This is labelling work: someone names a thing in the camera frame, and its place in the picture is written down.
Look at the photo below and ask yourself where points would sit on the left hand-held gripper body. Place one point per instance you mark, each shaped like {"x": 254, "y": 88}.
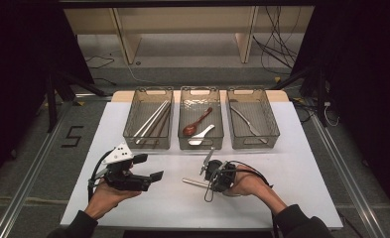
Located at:
{"x": 126, "y": 181}

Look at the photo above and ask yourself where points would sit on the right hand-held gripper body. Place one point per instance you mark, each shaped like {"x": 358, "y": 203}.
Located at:
{"x": 229, "y": 173}

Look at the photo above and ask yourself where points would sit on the white ceramic spoon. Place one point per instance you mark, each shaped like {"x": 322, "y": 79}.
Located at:
{"x": 197, "y": 139}

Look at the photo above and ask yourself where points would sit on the white chopstick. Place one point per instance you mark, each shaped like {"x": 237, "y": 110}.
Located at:
{"x": 153, "y": 123}
{"x": 151, "y": 119}

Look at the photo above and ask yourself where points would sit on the clear grey plastic bin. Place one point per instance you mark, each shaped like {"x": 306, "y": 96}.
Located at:
{"x": 148, "y": 115}
{"x": 262, "y": 112}
{"x": 200, "y": 99}

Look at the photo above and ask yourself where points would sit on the brown wooden spoon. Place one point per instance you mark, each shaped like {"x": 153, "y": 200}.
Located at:
{"x": 190, "y": 129}

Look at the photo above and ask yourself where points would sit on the person's right hand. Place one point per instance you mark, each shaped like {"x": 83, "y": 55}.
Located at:
{"x": 248, "y": 181}

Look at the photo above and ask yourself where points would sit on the person's left hand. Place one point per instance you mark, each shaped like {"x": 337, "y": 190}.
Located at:
{"x": 104, "y": 200}

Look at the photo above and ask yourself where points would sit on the white table sheet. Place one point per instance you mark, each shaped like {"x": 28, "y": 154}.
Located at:
{"x": 182, "y": 211}

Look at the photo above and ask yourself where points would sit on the black metal stand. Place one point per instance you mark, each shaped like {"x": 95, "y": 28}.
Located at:
{"x": 52, "y": 105}
{"x": 321, "y": 99}

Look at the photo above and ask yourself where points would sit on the black curtain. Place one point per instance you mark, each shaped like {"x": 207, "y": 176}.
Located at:
{"x": 17, "y": 82}
{"x": 364, "y": 82}

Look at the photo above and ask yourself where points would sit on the light wooden desk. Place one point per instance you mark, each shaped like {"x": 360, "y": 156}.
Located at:
{"x": 182, "y": 20}

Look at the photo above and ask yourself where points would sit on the aluminium floor rail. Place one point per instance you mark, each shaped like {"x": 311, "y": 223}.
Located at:
{"x": 27, "y": 185}
{"x": 348, "y": 172}

